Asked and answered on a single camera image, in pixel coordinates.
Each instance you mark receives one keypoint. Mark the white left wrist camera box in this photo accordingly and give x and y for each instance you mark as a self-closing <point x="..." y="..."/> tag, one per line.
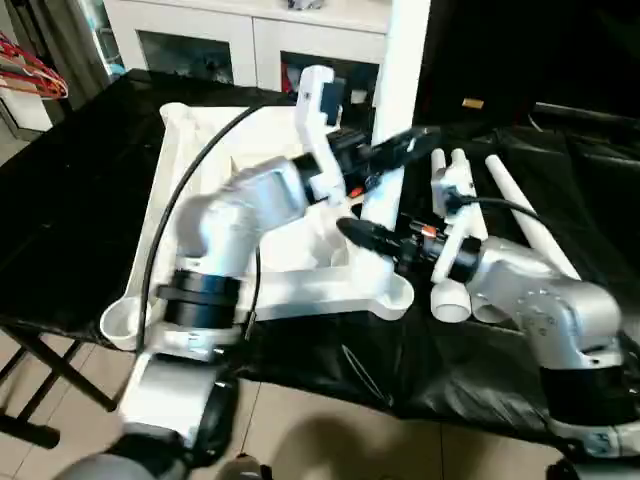
<point x="318" y="100"/>

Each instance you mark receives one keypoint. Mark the white plastic table leg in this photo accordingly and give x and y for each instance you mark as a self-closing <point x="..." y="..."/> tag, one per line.
<point x="490" y="310"/>
<point x="400" y="60"/>
<point x="450" y="300"/>
<point x="530" y="220"/>

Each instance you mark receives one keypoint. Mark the white cabinet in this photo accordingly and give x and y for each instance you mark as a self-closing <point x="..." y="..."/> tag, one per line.
<point x="250" y="30"/>

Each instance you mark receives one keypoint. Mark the large black furniture piece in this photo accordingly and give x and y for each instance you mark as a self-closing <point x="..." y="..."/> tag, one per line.
<point x="540" y="50"/>

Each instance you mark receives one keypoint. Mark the red clothes hanger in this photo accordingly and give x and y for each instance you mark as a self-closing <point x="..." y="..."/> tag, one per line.
<point x="35" y="75"/>

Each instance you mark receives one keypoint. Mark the black mat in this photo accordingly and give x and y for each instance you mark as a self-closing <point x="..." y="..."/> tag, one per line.
<point x="60" y="200"/>

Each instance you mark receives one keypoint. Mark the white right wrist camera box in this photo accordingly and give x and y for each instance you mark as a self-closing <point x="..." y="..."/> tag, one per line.
<point x="455" y="195"/>

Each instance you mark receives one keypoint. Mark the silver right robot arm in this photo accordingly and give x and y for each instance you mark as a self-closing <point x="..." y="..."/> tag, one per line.
<point x="550" y="300"/>

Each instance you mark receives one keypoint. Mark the black robot left foot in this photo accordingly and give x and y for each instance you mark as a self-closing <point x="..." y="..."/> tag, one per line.
<point x="245" y="470"/>

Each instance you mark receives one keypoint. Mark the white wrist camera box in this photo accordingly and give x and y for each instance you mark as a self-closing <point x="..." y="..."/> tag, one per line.
<point x="455" y="195"/>
<point x="318" y="100"/>

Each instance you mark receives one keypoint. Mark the white plastic table top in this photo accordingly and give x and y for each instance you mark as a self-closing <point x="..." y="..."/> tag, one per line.
<point x="290" y="290"/>

